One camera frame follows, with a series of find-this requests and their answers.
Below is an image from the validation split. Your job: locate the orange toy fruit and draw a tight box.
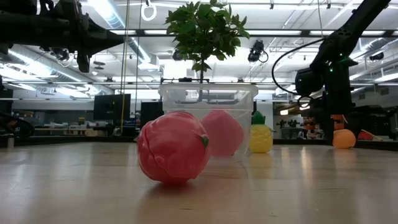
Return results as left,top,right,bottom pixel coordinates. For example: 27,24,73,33
331,129,357,149

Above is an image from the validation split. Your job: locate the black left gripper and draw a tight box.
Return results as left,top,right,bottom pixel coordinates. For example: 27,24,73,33
58,0,125,73

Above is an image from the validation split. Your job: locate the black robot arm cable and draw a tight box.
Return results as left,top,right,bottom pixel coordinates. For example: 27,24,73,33
271,37,326,97

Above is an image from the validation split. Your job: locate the green artificial plant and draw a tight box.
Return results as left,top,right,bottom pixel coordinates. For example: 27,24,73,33
164,0,251,100

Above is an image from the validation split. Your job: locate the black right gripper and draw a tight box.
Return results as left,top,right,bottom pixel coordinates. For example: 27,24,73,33
309,57,362,146

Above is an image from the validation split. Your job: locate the clear plastic tupperware container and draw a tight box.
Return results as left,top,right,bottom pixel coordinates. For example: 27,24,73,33
157,83,259,162

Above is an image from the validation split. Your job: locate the storage shelf with bins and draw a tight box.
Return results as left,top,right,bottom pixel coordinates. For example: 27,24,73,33
303,105,398,141

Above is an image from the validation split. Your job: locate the yellow toy pineapple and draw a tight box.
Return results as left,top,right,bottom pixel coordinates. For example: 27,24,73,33
249,111,274,154

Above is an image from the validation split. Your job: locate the black hanging camera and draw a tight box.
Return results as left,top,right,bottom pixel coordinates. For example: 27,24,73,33
248,40,269,63

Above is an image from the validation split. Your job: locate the white ring light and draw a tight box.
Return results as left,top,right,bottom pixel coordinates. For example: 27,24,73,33
141,0,158,22

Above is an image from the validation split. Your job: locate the black computer monitor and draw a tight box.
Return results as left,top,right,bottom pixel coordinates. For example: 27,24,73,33
93,93,131,121
140,101,165,124

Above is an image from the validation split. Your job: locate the dark hanging cable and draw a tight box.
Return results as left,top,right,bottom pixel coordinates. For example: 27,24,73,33
119,0,131,136

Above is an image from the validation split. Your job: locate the red toy tomato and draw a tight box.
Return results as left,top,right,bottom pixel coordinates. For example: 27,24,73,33
136,111,212,184

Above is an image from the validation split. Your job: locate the red toy apple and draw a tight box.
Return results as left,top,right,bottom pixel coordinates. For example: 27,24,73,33
200,109,246,157

